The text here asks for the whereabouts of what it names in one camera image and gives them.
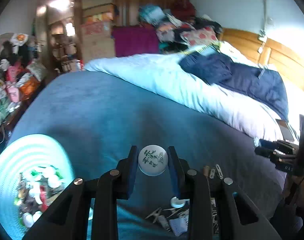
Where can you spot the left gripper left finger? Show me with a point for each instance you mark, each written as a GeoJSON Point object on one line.
{"type": "Point", "coordinates": [127, 174]}

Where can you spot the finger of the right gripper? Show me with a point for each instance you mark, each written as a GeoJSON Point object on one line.
{"type": "Point", "coordinates": [264, 152]}
{"type": "Point", "coordinates": [271, 145]}

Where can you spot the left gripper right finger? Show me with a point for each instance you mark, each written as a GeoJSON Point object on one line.
{"type": "Point", "coordinates": [177, 168]}

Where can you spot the white printed bottle cap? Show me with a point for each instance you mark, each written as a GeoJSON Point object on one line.
{"type": "Point", "coordinates": [152, 160]}

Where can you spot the smartphone on bed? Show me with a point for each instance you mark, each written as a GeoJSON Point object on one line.
{"type": "Point", "coordinates": [285, 130]}

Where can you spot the printed paper sachet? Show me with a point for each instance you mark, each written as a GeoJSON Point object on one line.
{"type": "Point", "coordinates": [179, 225]}

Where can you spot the navy blue jacket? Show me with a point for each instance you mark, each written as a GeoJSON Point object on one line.
{"type": "Point", "coordinates": [263, 85]}

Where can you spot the blue bed blanket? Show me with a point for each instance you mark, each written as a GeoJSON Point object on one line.
{"type": "Point", "coordinates": [97, 118]}

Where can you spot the wooden headboard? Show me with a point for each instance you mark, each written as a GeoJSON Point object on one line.
{"type": "Point", "coordinates": [287, 62]}

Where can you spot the cyan plastic basket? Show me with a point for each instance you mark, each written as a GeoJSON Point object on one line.
{"type": "Point", "coordinates": [34, 170]}

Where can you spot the white duvet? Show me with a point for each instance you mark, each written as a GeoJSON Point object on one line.
{"type": "Point", "coordinates": [162, 75]}

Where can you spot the red patterned pillow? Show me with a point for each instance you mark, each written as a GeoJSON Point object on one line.
{"type": "Point", "coordinates": [204, 36]}

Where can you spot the magenta cloth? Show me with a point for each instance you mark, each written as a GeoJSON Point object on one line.
{"type": "Point", "coordinates": [134, 40]}

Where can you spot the stacked cardboard boxes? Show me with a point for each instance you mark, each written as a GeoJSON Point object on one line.
{"type": "Point", "coordinates": [96, 29]}

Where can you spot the cluttered wooden side table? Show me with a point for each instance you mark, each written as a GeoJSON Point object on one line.
{"type": "Point", "coordinates": [22, 77]}

